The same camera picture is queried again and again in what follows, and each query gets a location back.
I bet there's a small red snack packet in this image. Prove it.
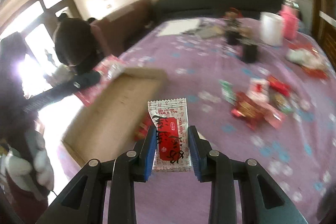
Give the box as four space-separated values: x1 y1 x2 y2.
134 114 153 141

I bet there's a dark red gold snack packet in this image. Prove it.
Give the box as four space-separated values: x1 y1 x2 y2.
231 92 266 130

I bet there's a silver red snack packet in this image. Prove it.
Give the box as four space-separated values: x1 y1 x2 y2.
147 98 192 172

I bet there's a white red snack packet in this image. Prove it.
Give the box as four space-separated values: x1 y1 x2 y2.
246 78 269 103

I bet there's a pink white snack packet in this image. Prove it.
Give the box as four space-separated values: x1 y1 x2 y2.
75 55 126 106

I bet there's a pink checkered snack packet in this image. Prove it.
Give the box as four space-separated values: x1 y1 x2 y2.
261 102 286 129

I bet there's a green cake snack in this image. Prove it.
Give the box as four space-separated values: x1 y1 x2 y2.
271 92 293 114

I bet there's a standing person dark jacket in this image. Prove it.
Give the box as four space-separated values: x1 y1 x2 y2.
1 18 97 223

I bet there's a cardboard tray box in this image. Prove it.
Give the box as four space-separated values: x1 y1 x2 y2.
62 68 167 166

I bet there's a purple floral tablecloth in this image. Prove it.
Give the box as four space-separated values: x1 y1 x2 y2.
121 24 335 223

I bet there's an orange red plastic wrapper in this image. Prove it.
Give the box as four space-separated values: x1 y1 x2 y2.
288 44 329 80

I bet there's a white cloth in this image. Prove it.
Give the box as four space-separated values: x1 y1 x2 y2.
285 48 325 71

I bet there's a black jar with cork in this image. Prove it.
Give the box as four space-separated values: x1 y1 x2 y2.
240 28 258 64

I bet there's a white plastic jar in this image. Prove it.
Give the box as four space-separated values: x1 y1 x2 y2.
260 12 284 47

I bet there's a brown armchair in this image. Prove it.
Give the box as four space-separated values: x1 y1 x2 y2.
90 0 153 57

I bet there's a pink sleeved glass bottle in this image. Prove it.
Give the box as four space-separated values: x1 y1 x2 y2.
280 0 299 40

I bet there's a white paper sheet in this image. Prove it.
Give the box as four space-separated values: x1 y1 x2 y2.
157 19 201 36

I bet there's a black sofa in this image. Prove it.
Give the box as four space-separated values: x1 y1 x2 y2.
152 0 283 24

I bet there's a wooden cabinet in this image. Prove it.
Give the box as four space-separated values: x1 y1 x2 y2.
311 0 335 67

